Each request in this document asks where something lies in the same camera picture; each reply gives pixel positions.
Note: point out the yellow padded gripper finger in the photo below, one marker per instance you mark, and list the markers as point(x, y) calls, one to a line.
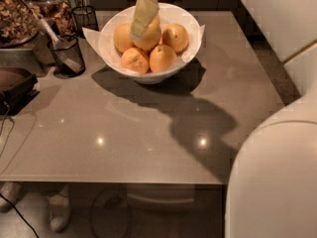
point(144, 14)

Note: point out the large top orange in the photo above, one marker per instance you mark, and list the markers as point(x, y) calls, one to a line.
point(151, 37)

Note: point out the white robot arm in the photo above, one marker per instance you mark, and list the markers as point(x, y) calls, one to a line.
point(272, 189)

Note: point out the white ceramic bowl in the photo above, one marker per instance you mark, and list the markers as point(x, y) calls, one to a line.
point(168, 14)

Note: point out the white paper bowl liner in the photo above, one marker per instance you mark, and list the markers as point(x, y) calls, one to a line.
point(90, 36)

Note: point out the front right orange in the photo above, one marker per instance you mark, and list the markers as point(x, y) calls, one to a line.
point(162, 57)

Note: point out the front left orange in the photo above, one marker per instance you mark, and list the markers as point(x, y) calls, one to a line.
point(136, 60)

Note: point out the right orange with stem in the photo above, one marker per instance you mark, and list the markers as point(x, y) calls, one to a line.
point(175, 36)

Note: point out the black mesh cup back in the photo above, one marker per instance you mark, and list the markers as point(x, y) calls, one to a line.
point(84, 17)

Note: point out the black mesh cup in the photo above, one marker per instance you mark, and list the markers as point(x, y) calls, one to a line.
point(67, 56)
point(84, 17)

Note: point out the black mesh cup front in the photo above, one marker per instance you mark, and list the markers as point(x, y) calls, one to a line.
point(67, 56)

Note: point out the glass jar of nuts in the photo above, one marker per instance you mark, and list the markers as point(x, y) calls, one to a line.
point(58, 11)

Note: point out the metal serving scoop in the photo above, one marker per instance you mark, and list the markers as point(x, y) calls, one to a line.
point(48, 27)

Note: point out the large glass snack jar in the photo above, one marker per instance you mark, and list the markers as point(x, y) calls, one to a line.
point(17, 23)

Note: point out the black device on left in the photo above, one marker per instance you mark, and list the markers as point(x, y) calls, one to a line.
point(16, 88)

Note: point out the white shoe right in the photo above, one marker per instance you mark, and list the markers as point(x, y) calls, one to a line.
point(59, 205)

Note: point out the white shoe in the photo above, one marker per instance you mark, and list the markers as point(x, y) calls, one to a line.
point(59, 205)
point(10, 194)

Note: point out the white shoe left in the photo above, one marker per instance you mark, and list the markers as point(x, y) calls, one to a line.
point(10, 194)

